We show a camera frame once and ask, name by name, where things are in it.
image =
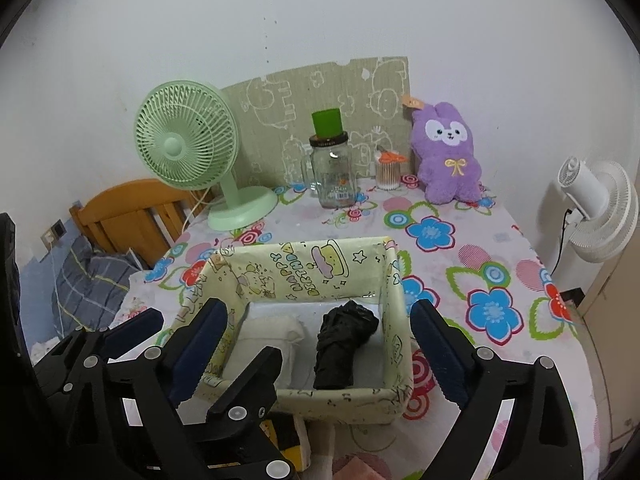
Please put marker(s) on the black cloth bundle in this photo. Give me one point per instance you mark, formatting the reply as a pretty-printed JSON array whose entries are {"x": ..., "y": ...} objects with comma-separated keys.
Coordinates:
[{"x": 340, "y": 345}]

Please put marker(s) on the floral tablecloth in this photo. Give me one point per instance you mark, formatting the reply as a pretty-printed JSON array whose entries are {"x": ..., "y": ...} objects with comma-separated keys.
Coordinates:
[{"x": 450, "y": 270}]

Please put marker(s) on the white standing fan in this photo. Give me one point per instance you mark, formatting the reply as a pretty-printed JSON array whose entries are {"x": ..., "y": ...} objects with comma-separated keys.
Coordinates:
[{"x": 600, "y": 210}]

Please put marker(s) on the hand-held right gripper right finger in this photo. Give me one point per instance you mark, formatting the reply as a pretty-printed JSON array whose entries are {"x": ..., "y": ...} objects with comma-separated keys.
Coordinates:
[{"x": 440, "y": 355}]

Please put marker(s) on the grey plaid pillow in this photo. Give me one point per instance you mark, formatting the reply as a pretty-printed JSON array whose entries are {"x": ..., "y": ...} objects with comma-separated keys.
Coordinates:
[{"x": 85, "y": 280}]

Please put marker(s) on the green orange snack packet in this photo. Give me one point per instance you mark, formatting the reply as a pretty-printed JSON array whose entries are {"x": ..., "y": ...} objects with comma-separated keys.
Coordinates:
[{"x": 282, "y": 432}]

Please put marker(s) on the purple plush bunny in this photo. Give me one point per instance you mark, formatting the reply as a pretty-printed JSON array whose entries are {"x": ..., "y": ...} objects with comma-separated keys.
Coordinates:
[{"x": 447, "y": 170}]

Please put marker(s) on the green desk fan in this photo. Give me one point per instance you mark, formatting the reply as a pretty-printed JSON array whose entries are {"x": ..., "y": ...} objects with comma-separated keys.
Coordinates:
[{"x": 185, "y": 135}]

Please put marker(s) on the green patterned cardboard panel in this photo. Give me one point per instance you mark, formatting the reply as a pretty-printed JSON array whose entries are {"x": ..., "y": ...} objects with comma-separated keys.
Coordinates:
[{"x": 300, "y": 90}]

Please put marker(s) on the glass jar mug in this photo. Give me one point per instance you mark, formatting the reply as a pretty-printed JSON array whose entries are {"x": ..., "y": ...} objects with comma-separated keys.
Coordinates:
[{"x": 332, "y": 175}]

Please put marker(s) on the printed fabric storage box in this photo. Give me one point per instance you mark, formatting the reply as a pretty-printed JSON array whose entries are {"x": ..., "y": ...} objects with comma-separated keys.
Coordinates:
[{"x": 395, "y": 320}]

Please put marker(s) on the green plastic cup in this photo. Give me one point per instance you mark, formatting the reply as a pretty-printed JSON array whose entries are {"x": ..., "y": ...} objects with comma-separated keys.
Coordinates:
[{"x": 327, "y": 122}]

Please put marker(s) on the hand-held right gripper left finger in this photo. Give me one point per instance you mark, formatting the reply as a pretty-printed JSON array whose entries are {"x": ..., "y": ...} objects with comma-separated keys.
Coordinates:
[{"x": 200, "y": 350}]

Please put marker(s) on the wall socket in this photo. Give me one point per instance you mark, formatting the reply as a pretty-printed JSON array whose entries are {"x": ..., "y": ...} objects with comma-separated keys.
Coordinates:
[{"x": 54, "y": 234}]

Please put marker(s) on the pink packet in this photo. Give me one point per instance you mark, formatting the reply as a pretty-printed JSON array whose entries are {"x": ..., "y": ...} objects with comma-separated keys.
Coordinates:
[{"x": 362, "y": 467}]

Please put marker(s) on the beige wardrobe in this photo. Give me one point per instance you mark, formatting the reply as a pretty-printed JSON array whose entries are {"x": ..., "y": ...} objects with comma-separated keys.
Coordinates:
[{"x": 615, "y": 335}]

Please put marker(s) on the wooden bed headboard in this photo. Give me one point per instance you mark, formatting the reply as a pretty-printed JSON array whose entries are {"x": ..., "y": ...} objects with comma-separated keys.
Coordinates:
[{"x": 125, "y": 215}]

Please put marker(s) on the white cloth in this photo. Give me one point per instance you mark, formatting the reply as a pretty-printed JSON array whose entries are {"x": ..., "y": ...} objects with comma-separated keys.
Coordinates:
[{"x": 272, "y": 332}]

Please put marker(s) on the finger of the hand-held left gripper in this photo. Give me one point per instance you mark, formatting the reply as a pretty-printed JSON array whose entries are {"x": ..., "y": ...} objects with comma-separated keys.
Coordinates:
[
  {"x": 250, "y": 380},
  {"x": 135, "y": 327}
]

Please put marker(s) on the cotton swab container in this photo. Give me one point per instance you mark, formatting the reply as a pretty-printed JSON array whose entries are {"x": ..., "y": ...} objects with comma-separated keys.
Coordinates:
[{"x": 389, "y": 172}]

